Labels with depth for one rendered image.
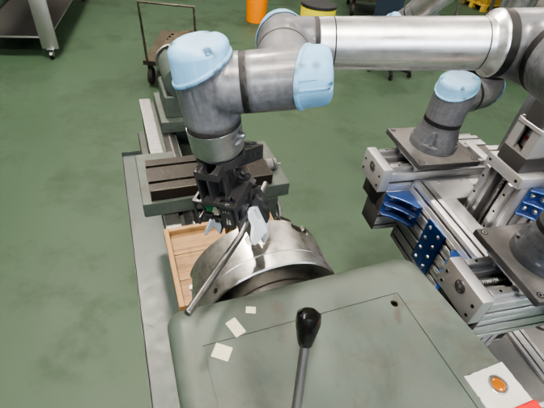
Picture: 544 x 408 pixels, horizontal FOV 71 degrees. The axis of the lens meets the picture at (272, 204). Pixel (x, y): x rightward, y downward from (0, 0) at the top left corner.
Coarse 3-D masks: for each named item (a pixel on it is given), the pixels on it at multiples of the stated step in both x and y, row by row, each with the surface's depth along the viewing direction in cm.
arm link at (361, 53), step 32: (320, 32) 53; (352, 32) 53; (384, 32) 53; (416, 32) 53; (448, 32) 53; (480, 32) 53; (512, 32) 52; (352, 64) 56; (384, 64) 56; (416, 64) 56; (448, 64) 56; (480, 64) 56; (512, 64) 55
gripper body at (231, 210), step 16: (240, 160) 53; (208, 176) 51; (224, 176) 53; (240, 176) 59; (208, 192) 56; (224, 192) 55; (240, 192) 57; (208, 208) 58; (224, 208) 56; (240, 208) 57; (224, 224) 58; (240, 224) 58
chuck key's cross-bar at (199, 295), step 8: (264, 184) 77; (264, 192) 76; (248, 224) 70; (240, 232) 69; (240, 240) 68; (232, 248) 65; (224, 256) 63; (224, 264) 62; (216, 272) 60; (208, 280) 58; (200, 288) 57; (208, 288) 57; (200, 296) 56; (192, 304) 54; (192, 312) 53
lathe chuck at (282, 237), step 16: (272, 224) 80; (288, 224) 82; (224, 240) 78; (272, 240) 76; (288, 240) 77; (304, 240) 80; (208, 256) 78; (240, 256) 74; (256, 256) 73; (192, 272) 82; (208, 272) 76; (224, 272) 74; (192, 288) 82
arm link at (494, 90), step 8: (504, 0) 105; (512, 0) 103; (520, 0) 102; (528, 0) 101; (536, 0) 102; (472, 72) 116; (480, 80) 115; (488, 80) 115; (496, 80) 114; (504, 80) 120; (488, 88) 116; (496, 88) 117; (504, 88) 121; (488, 96) 117; (496, 96) 120; (488, 104) 122
